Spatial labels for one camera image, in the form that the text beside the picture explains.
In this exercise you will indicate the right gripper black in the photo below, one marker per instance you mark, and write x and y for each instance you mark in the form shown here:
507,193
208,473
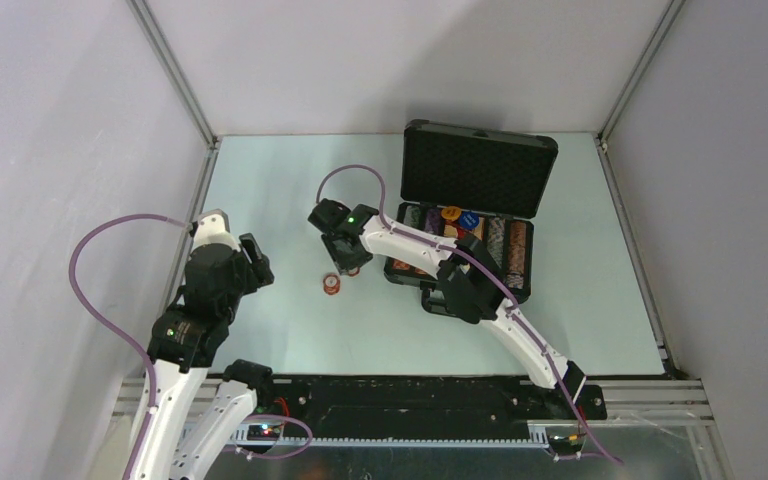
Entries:
343,264

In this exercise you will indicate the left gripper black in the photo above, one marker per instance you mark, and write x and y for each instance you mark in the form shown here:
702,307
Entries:
260,272

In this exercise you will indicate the orange round button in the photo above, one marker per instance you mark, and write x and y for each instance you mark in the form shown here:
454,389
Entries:
451,213

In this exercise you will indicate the black poker set case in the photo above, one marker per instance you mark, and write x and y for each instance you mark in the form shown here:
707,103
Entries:
489,172

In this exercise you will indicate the blue round dealer button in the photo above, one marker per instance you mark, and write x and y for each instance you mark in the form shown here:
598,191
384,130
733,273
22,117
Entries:
469,220

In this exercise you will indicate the red Texas Hold'em card deck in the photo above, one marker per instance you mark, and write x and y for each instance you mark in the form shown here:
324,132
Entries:
457,231

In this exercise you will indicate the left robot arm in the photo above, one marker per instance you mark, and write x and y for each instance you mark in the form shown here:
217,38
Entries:
181,352

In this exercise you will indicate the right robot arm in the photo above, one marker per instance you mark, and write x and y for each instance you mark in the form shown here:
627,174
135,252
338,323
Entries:
465,274

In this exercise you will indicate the green chip stack row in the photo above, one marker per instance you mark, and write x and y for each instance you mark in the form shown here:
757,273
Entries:
413,217

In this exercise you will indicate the purple chip stack row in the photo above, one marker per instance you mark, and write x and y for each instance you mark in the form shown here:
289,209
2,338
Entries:
433,222

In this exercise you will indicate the blue orange chip stack row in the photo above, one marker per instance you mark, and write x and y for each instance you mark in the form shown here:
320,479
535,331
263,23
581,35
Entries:
496,243

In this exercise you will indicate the dark orange chip stack row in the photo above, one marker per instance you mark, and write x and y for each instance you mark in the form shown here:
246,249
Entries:
517,251

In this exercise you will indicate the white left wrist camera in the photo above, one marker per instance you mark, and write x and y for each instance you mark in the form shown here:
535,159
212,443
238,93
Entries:
212,228

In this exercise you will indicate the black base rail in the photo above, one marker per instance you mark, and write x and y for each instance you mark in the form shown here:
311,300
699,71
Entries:
426,408

